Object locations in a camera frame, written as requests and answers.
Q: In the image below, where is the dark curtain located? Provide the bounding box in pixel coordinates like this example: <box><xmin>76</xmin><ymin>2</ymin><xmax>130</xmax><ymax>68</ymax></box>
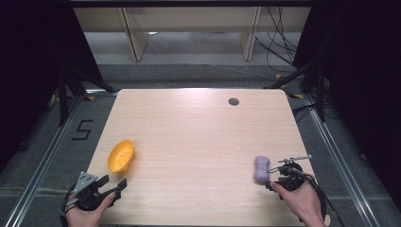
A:
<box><xmin>292</xmin><ymin>0</ymin><xmax>401</xmax><ymax>206</ymax></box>
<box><xmin>0</xmin><ymin>0</ymin><xmax>104</xmax><ymax>173</ymax></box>

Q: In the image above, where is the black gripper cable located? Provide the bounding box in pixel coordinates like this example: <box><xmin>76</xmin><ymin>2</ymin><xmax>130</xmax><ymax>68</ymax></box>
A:
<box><xmin>60</xmin><ymin>182</ymin><xmax>79</xmax><ymax>227</ymax></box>
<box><xmin>291</xmin><ymin>167</ymin><xmax>347</xmax><ymax>227</ymax></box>

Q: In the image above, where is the black metal stand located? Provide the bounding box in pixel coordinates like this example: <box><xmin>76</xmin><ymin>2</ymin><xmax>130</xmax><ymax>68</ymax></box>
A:
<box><xmin>57</xmin><ymin>66</ymin><xmax>116</xmax><ymax>128</ymax></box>
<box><xmin>264</xmin><ymin>56</ymin><xmax>327</xmax><ymax>123</ymax></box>

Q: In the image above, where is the black hanging cable bundle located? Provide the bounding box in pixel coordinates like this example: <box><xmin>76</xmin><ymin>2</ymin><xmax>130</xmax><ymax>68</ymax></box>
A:
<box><xmin>254</xmin><ymin>6</ymin><xmax>301</xmax><ymax>74</ymax></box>

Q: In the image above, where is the person's left hand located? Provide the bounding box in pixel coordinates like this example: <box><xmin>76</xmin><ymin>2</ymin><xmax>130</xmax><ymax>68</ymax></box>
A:
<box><xmin>65</xmin><ymin>192</ymin><xmax>117</xmax><ymax>227</ymax></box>

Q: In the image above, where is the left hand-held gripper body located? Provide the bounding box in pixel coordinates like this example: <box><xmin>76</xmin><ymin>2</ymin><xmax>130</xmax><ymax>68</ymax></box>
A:
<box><xmin>73</xmin><ymin>171</ymin><xmax>123</xmax><ymax>212</ymax></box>

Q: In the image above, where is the aluminium floor rail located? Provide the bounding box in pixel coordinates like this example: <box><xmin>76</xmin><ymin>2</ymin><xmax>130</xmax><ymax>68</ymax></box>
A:
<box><xmin>3</xmin><ymin>90</ymin><xmax>118</xmax><ymax>227</ymax></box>
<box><xmin>302</xmin><ymin>94</ymin><xmax>381</xmax><ymax>227</ymax></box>

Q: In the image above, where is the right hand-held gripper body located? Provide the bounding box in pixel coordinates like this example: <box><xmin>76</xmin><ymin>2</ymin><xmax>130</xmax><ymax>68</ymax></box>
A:
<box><xmin>266</xmin><ymin>153</ymin><xmax>314</xmax><ymax>201</ymax></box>

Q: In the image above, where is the person's right hand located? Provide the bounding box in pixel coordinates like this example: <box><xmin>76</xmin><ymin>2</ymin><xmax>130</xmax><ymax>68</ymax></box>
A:
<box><xmin>270</xmin><ymin>181</ymin><xmax>326</xmax><ymax>227</ymax></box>

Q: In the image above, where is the orange plastic bowl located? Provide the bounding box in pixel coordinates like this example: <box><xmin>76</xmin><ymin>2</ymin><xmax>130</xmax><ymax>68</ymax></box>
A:
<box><xmin>107</xmin><ymin>139</ymin><xmax>136</xmax><ymax>175</ymax></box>

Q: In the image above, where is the light wooden shelf unit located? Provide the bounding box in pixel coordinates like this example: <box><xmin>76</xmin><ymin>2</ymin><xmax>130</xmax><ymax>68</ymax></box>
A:
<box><xmin>73</xmin><ymin>6</ymin><xmax>312</xmax><ymax>62</ymax></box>

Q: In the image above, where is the purple bone-shaped sponge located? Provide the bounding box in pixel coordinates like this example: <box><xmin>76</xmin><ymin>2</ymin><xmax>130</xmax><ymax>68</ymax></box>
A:
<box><xmin>253</xmin><ymin>155</ymin><xmax>271</xmax><ymax>185</ymax></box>

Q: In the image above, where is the black floor cable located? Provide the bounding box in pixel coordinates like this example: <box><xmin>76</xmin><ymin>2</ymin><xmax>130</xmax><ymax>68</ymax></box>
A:
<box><xmin>290</xmin><ymin>103</ymin><xmax>336</xmax><ymax>123</ymax></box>

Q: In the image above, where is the white floor cable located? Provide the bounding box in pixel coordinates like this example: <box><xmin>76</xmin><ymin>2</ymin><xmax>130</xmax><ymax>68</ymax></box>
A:
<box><xmin>147</xmin><ymin>33</ymin><xmax>272</xmax><ymax>80</ymax></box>

